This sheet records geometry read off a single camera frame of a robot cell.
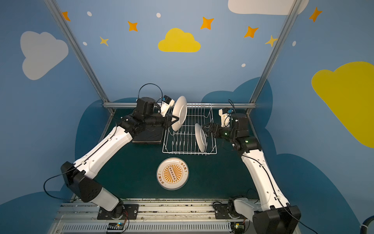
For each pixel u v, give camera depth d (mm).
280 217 366
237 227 733
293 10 708
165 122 636
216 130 637
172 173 864
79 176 406
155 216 735
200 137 883
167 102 628
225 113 650
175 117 703
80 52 853
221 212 746
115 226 732
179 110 734
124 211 731
